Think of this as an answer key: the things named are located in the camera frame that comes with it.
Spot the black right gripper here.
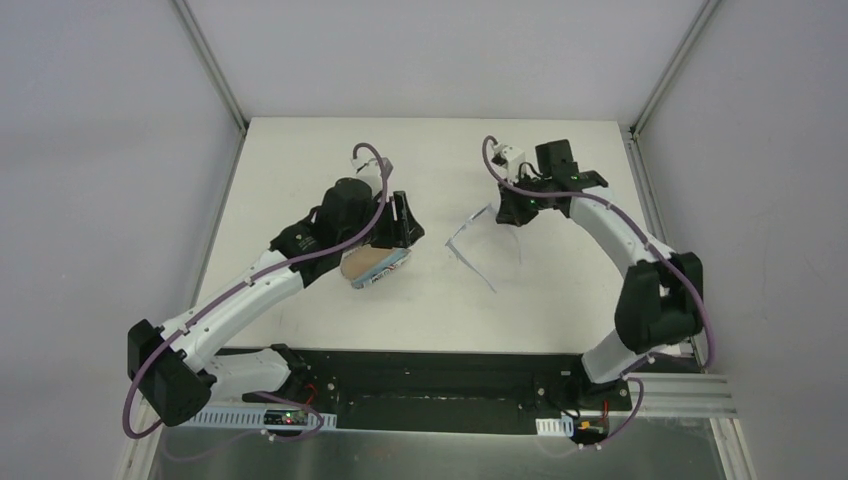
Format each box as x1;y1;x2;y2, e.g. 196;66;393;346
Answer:
497;171;552;229

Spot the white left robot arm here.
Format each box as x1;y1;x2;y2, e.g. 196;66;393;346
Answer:
127;178;425;427

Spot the flag print glasses case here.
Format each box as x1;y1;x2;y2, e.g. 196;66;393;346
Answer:
340;245;411;289

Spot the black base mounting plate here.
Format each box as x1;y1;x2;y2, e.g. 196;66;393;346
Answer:
218;344;700;437

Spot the left aluminium corner post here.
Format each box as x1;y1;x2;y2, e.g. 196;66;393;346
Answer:
169;0;250;137

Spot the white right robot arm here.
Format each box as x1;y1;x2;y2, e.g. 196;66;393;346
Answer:
481;136;706;410

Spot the aluminium frame rail front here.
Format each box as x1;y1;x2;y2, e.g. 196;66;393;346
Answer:
628;373;738;419

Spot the right aluminium corner post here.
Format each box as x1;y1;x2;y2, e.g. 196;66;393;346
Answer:
629;0;723;140

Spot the aluminium corner post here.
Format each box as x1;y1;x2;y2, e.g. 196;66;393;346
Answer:
629;0;723;140
169;0;250;137

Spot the left white cable duct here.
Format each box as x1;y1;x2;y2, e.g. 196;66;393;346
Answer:
182;406;337;431

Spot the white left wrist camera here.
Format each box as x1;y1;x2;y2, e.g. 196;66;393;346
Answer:
354;158;384;198

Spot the white cable duct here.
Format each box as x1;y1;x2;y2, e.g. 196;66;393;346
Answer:
535;416;575;438
182;406;337;431

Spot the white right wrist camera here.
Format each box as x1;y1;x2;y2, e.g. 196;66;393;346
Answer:
492;143;526;183

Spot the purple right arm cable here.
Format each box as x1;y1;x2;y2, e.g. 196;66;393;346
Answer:
481;135;718;372

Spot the right white cable duct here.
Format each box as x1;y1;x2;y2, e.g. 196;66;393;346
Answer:
535;416;575;438

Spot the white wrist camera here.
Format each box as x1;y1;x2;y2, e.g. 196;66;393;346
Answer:
492;143;526;183
354;158;384;198

